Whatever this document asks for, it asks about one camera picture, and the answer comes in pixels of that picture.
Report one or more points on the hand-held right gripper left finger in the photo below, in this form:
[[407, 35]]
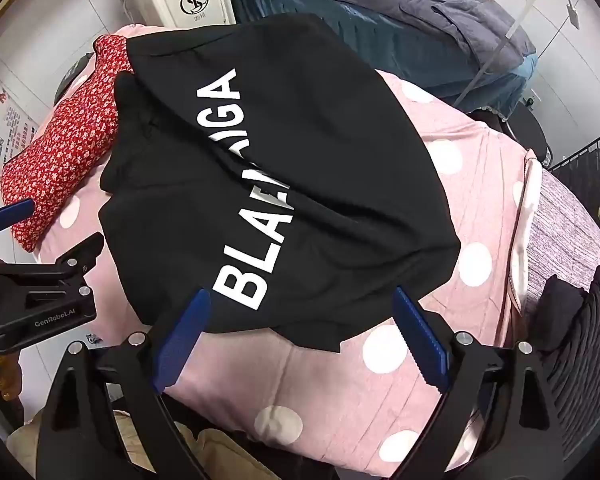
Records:
[[182, 340]]

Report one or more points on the amber translucent ornament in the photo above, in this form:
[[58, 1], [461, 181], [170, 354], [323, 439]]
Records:
[[0, 380]]

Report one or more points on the person's beige trousers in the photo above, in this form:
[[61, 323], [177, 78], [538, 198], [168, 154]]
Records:
[[215, 455]]

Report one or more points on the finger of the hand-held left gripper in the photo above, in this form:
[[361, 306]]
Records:
[[12, 211], [65, 256]]

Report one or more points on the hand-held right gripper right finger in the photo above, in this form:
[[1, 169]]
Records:
[[420, 340]]

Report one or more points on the purple heathered cloth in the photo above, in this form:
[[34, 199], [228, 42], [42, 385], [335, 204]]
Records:
[[565, 220]]

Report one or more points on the wall poster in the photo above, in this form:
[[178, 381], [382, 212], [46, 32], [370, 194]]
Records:
[[15, 120]]

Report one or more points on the dark grey ribbed knit garment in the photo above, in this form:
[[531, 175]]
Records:
[[590, 360]]

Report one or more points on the black T-shirt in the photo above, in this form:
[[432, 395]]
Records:
[[330, 160]]

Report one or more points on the white gooseneck lamp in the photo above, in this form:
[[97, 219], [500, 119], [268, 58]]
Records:
[[527, 2]]

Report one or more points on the black round stool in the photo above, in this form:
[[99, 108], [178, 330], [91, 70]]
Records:
[[525, 130]]

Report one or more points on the pink polka dot blanket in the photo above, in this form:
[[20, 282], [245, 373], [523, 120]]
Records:
[[480, 200]]

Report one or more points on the black folded garment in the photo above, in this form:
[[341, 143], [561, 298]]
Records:
[[560, 310]]

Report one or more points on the red floral dress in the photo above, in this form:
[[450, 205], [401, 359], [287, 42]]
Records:
[[65, 150]]

